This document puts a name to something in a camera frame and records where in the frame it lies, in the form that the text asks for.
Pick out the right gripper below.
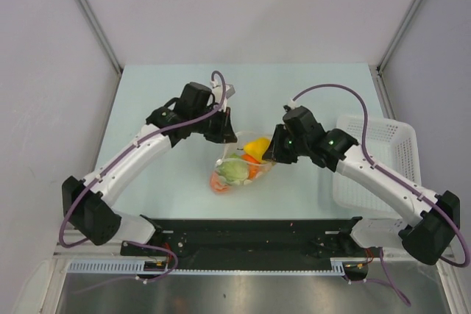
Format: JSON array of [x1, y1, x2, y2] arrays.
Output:
[[262, 124, 309, 164]]

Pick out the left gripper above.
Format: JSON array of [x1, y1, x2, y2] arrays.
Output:
[[191, 104, 236, 143]]

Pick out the yellow fake bell pepper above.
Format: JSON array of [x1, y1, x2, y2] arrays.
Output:
[[243, 137, 270, 163]]

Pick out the clear zip top bag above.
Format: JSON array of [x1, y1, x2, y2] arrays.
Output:
[[209, 131, 275, 193]]

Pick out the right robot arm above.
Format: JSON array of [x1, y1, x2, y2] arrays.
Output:
[[263, 106, 460, 265]]

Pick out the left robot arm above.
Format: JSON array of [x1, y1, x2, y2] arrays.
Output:
[[62, 81, 237, 255]]

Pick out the green fake cabbage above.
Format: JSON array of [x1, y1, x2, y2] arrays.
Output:
[[217, 158, 249, 185]]

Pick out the orange fake fruit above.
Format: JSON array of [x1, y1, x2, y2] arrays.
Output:
[[209, 172, 233, 194]]

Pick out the white perforated plastic basket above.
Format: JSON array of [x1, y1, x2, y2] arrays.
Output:
[[332, 114, 419, 215]]

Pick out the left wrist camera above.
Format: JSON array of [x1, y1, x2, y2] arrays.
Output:
[[208, 79, 236, 112]]

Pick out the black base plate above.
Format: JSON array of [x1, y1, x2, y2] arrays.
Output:
[[120, 219, 366, 270]]

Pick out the right aluminium frame post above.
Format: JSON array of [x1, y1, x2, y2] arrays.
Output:
[[375, 0, 445, 72]]

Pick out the aluminium frame post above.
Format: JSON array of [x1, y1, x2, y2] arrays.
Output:
[[375, 0, 445, 72], [74, 0, 124, 77]]

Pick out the white slotted cable duct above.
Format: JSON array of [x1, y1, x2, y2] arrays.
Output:
[[65, 259, 366, 276]]

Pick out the left aluminium frame post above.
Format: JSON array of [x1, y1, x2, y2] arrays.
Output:
[[74, 0, 124, 77]]

